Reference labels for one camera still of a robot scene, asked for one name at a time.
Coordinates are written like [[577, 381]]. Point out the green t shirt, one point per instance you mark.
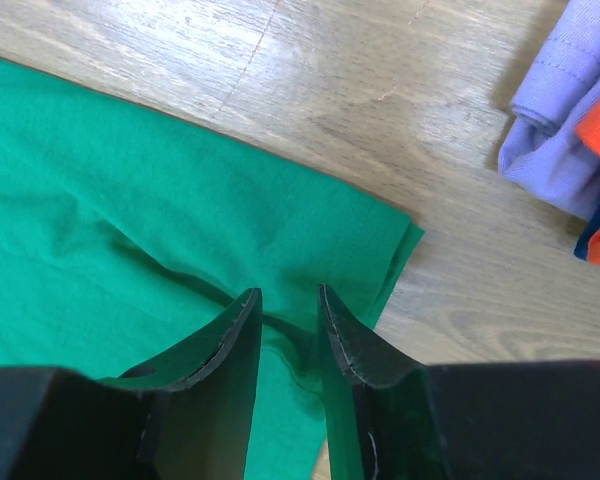
[[123, 230]]

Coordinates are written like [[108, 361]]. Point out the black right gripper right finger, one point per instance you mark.
[[389, 416]]

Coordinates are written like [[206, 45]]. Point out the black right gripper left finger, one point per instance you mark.
[[185, 413]]

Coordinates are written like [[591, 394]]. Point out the folded purple t shirt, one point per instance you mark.
[[542, 153]]

